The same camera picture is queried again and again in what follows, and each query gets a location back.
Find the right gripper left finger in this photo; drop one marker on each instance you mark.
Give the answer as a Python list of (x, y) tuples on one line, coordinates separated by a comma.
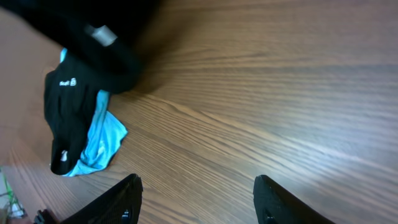
[(121, 204)]

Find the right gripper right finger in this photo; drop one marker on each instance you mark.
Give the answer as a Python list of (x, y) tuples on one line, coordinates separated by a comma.
[(275, 204)]

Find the black t-shirt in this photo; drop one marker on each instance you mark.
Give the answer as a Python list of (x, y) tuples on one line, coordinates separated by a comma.
[(98, 35)]

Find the light blue garment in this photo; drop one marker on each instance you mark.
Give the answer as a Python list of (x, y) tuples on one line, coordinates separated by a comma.
[(104, 137)]

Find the black logo garment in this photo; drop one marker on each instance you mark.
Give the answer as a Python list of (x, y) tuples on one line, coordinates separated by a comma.
[(69, 107)]

